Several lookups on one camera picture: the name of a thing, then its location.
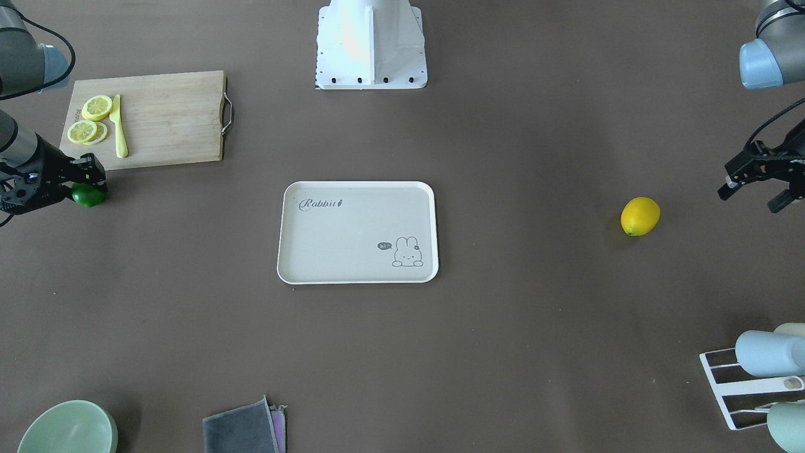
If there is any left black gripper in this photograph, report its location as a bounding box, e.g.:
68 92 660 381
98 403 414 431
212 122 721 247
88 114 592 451
717 121 804 214

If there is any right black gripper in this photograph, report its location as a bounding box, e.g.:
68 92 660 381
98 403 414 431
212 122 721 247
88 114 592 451
2 151 106 215

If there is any green lime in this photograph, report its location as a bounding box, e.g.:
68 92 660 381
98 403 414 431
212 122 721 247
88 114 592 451
70 183 106 208

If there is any yellow lemon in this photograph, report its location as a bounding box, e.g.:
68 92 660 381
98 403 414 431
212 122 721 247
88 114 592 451
620 197 661 236

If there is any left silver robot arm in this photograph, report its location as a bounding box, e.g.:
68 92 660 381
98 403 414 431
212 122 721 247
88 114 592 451
717 1 804 214

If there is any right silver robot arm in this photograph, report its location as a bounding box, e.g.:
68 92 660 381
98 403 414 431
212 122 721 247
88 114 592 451
1 1 108 218

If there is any cream rabbit tray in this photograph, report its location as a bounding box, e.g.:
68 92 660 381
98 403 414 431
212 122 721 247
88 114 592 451
277 181 440 286

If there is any lemon slice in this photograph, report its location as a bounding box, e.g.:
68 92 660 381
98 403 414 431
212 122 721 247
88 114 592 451
80 95 113 121
82 121 109 145
66 120 100 144

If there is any yellow plastic knife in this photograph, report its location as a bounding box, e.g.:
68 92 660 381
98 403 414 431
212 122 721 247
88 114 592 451
109 94 129 159

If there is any wooden cutting board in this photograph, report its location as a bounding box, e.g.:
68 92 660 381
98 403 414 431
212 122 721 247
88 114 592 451
58 70 229 171

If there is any white plastic cup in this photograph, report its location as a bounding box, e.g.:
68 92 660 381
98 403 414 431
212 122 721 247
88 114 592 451
773 322 805 337

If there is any blue plastic cup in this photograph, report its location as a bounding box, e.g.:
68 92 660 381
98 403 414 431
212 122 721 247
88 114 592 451
735 330 804 378

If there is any green plastic cup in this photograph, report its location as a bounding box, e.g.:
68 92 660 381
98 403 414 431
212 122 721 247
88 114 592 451
767 402 804 452

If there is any mint green bowl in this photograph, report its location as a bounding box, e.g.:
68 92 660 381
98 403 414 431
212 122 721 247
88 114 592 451
17 400 118 452

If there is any grey folded cloth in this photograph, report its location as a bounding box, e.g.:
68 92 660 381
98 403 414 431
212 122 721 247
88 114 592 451
203 398 287 452

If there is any white wire cup rack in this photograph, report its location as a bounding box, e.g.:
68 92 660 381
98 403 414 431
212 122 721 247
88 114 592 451
699 348 804 431

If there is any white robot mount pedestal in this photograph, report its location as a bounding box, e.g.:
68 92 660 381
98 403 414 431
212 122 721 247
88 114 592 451
314 1 428 90

